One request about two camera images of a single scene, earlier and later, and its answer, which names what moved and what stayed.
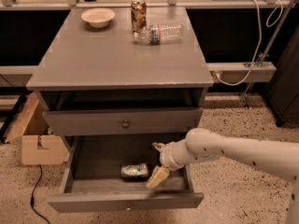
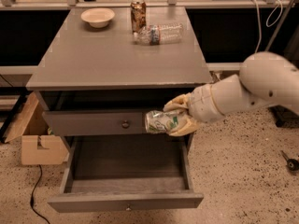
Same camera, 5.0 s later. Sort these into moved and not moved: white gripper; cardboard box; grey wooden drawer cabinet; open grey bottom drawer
Moved: white gripper
Not moved: open grey bottom drawer; cardboard box; grey wooden drawer cabinet
